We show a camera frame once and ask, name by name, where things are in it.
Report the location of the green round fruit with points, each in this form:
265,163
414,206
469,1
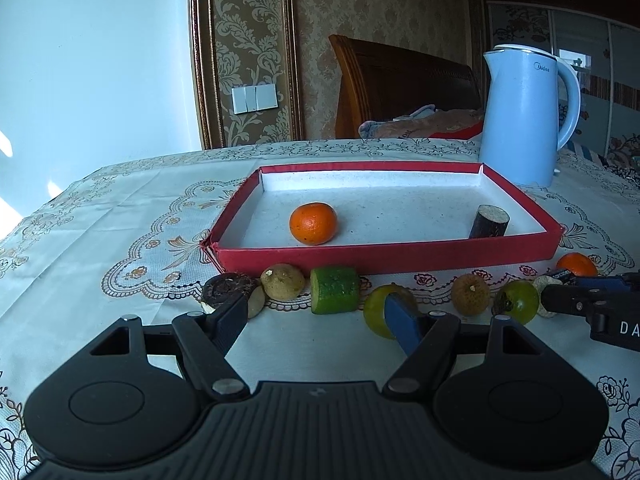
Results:
519,301
375,311

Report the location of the brown wooden headboard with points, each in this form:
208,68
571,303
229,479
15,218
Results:
400,90

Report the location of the orange mandarin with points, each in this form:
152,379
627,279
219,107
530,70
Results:
313,223
577,264

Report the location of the gold wall moulding frame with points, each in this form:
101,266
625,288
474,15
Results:
250,50

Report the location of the brown small potato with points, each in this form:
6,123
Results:
283,282

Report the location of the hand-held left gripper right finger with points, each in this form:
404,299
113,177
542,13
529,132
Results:
403,321

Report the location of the red shallow cardboard box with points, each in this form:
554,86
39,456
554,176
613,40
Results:
380,210

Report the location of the dark purple sugarcane piece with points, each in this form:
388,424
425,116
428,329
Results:
488,222

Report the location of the green cucumber piece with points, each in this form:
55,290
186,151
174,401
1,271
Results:
334,290

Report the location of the tan rough longan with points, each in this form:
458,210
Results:
470,294

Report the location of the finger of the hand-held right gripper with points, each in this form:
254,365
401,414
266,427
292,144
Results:
570,301
597,283

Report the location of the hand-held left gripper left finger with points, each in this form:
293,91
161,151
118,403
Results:
231,316

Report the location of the small pale fruit piece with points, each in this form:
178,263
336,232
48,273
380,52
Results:
257,303

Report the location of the light blue electric kettle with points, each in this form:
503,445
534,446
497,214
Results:
525,115

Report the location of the wardrobe with sliding doors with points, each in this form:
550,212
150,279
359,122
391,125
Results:
595,80

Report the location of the crumpled bedding pile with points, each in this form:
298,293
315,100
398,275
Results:
425,124

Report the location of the dark brown round fruit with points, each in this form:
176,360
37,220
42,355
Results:
225,290

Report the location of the white wall switch panel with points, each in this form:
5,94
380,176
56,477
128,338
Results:
255,98

